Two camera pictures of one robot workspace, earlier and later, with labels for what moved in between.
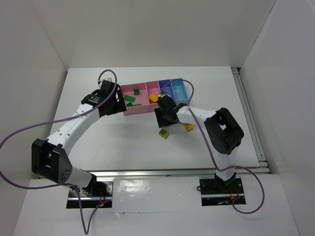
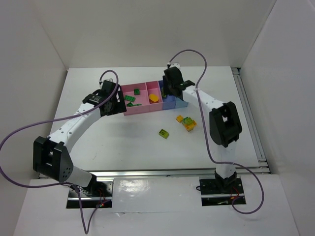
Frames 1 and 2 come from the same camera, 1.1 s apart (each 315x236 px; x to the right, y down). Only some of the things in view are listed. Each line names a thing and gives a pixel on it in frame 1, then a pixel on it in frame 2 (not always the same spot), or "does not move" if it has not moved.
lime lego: x=164 y=133 does not move
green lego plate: x=129 y=98 does not move
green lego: x=130 y=104 does not move
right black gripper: x=162 y=118 to x=167 y=89
